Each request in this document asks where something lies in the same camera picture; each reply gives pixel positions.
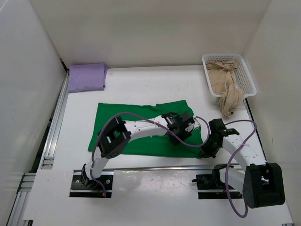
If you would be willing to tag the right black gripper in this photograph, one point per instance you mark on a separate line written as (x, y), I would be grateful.
(206, 152)

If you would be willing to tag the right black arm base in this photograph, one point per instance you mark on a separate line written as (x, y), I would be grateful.
(211, 187)

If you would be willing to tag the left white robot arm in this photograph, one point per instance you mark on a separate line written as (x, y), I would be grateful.
(117, 133)

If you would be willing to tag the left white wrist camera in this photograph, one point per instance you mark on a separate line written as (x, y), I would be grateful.
(196, 124)

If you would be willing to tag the beige t shirt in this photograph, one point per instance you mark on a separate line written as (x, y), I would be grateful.
(224, 83)

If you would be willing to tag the green t shirt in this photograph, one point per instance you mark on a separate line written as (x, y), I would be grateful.
(159, 146)

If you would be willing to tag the purple t shirt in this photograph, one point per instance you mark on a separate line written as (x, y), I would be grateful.
(87, 77)

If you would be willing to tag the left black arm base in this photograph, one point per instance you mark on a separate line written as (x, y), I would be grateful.
(89, 188)

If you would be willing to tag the white plastic basket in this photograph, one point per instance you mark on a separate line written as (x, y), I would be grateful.
(243, 76)

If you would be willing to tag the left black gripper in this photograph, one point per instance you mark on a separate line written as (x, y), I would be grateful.
(185, 134)

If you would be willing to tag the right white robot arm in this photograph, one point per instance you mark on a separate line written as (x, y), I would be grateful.
(259, 183)

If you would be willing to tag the aluminium frame rail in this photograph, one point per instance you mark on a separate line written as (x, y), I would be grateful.
(44, 159)

